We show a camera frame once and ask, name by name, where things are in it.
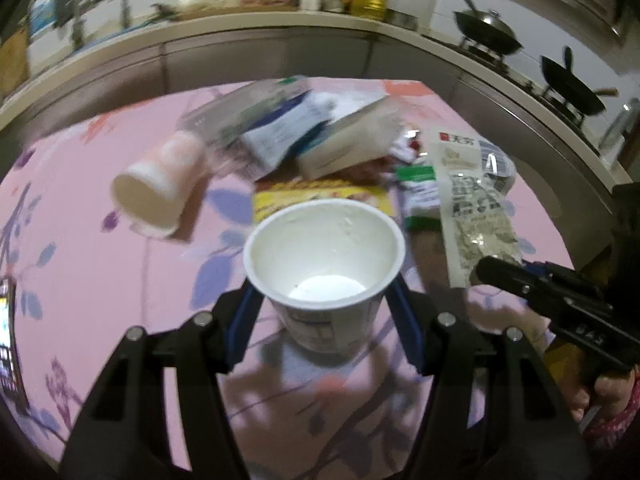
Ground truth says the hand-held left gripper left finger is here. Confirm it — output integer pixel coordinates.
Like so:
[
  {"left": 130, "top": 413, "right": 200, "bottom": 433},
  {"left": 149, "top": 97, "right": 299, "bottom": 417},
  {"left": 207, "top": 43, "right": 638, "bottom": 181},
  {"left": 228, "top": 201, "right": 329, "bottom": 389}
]
[{"left": 59, "top": 287, "right": 266, "bottom": 480}]

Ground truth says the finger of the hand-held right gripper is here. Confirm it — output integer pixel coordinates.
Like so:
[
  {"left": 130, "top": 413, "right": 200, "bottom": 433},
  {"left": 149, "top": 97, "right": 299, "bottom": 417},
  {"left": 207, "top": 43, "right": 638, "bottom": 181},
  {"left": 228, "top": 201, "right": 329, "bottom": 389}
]
[
  {"left": 475, "top": 256, "right": 615, "bottom": 322},
  {"left": 522, "top": 260, "right": 608, "bottom": 291}
]

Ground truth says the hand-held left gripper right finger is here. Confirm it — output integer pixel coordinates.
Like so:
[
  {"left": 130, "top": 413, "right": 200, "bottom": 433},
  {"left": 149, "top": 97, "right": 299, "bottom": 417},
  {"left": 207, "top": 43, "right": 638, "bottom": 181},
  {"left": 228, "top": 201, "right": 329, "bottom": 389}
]
[{"left": 382, "top": 275, "right": 593, "bottom": 480}]

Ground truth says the long clear printed bag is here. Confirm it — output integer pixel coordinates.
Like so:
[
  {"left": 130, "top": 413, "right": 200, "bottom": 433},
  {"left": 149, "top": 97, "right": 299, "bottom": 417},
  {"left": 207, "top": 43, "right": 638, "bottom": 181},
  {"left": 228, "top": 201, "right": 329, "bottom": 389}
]
[{"left": 430, "top": 130, "right": 523, "bottom": 288}]

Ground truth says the white paper cup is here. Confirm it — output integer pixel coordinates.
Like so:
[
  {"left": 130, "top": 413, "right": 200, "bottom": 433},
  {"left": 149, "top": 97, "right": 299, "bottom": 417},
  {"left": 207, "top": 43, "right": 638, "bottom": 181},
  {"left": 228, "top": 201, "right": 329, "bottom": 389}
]
[{"left": 243, "top": 199, "right": 407, "bottom": 353}]

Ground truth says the yellow packet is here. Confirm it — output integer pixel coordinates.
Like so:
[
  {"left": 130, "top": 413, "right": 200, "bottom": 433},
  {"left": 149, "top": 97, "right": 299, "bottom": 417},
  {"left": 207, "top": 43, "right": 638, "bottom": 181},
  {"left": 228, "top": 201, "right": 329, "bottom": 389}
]
[{"left": 251, "top": 185, "right": 396, "bottom": 226}]

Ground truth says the person's right forearm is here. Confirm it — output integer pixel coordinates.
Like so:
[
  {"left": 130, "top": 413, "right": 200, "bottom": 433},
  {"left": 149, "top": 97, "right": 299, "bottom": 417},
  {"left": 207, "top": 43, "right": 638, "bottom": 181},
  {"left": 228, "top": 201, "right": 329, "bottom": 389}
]
[{"left": 587, "top": 382, "right": 640, "bottom": 453}]

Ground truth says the person's right hand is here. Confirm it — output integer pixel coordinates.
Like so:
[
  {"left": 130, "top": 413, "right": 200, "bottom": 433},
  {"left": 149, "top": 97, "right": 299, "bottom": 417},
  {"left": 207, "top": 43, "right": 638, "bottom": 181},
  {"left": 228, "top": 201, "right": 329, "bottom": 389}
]
[{"left": 570, "top": 365, "right": 640, "bottom": 423}]

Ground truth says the green white packet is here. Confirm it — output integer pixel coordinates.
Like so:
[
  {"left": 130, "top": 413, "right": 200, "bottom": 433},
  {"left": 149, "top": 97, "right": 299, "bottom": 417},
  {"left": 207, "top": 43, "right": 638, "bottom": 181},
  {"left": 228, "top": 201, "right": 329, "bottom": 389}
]
[{"left": 397, "top": 162, "right": 443, "bottom": 231}]

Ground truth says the pink printed tablecloth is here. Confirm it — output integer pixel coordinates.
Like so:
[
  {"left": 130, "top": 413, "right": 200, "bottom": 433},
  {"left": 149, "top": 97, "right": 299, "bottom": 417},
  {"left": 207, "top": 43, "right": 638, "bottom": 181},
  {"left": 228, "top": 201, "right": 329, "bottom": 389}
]
[{"left": 0, "top": 77, "right": 576, "bottom": 480}]

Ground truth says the pink paper cup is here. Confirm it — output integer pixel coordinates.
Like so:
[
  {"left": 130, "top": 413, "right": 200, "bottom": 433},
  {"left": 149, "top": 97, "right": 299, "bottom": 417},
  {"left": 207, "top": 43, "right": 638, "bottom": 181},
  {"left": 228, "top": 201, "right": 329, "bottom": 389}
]
[{"left": 110, "top": 130, "right": 208, "bottom": 239}]

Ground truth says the white carton box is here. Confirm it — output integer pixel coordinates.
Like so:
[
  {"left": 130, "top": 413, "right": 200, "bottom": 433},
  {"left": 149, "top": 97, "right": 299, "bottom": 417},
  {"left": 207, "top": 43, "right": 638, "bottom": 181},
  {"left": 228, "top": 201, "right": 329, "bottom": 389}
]
[{"left": 295, "top": 97, "right": 401, "bottom": 181}]

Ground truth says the black frying pan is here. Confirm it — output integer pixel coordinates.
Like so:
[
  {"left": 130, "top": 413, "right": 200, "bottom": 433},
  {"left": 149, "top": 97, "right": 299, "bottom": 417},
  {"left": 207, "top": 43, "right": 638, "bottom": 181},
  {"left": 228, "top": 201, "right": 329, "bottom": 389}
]
[{"left": 540, "top": 46, "right": 621, "bottom": 117}]

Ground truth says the gas stove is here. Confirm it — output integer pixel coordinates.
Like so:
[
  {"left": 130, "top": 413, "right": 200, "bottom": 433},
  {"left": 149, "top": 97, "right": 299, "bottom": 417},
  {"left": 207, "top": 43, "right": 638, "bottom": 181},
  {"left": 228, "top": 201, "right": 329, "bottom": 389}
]
[{"left": 450, "top": 35, "right": 603, "bottom": 133}]

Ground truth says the blue white packet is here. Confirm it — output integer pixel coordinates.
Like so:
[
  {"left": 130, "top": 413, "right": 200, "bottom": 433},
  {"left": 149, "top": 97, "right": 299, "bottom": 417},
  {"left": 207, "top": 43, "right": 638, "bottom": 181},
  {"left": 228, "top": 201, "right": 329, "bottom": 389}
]
[{"left": 240, "top": 92, "right": 336, "bottom": 181}]

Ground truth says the clear plastic bottle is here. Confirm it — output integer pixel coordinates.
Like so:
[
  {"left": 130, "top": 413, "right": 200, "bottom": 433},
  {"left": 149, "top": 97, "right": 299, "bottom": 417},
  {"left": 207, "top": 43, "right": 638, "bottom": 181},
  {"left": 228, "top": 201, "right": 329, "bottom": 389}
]
[{"left": 180, "top": 76, "right": 313, "bottom": 153}]

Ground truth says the black wok with lid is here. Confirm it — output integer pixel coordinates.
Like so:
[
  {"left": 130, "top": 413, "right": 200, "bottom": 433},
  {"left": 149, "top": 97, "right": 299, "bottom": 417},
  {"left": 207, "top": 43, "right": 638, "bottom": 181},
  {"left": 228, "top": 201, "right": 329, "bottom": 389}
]
[{"left": 452, "top": 0, "right": 525, "bottom": 58}]

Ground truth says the kitchen counter cabinet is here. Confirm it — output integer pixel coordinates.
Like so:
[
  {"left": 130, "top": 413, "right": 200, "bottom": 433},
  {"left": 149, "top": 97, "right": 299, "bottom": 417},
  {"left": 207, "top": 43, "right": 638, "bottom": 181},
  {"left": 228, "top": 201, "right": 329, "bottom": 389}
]
[{"left": 0, "top": 7, "right": 640, "bottom": 201}]

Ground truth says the wooden cutting board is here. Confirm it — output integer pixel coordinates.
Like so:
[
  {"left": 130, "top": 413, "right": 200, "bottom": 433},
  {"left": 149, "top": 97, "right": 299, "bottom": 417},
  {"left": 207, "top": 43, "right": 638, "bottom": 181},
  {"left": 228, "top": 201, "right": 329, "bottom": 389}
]
[{"left": 150, "top": 0, "right": 301, "bottom": 18}]

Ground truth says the metal faucet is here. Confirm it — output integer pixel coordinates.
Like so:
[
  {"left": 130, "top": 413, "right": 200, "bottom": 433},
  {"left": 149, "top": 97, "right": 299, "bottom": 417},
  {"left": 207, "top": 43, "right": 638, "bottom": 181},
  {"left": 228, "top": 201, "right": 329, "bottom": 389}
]
[{"left": 62, "top": 0, "right": 133, "bottom": 51}]

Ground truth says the white blue bag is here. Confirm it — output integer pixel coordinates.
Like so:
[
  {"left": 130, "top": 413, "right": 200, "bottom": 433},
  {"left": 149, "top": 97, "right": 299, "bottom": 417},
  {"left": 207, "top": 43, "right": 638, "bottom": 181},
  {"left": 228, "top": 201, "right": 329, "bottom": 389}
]
[{"left": 27, "top": 0, "right": 62, "bottom": 39}]

